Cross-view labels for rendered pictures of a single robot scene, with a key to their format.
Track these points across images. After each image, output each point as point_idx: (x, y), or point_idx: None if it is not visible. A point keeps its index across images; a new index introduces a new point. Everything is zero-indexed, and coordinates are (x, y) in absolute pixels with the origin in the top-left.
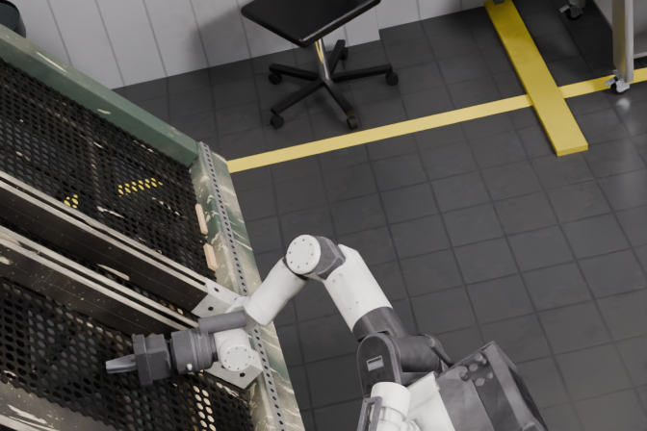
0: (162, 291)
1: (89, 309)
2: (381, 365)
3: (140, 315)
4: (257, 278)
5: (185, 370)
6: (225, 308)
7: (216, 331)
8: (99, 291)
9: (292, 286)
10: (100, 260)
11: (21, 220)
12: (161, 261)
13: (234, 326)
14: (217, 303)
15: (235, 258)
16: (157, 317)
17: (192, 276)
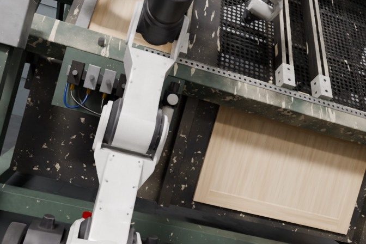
0: (310, 65)
1: (274, 22)
2: None
3: (279, 30)
4: (361, 127)
5: (246, 10)
6: (318, 86)
7: (262, 0)
8: (279, 14)
9: None
10: (307, 40)
11: (304, 13)
12: (322, 56)
13: None
14: (317, 81)
15: (365, 115)
16: (281, 35)
17: (324, 69)
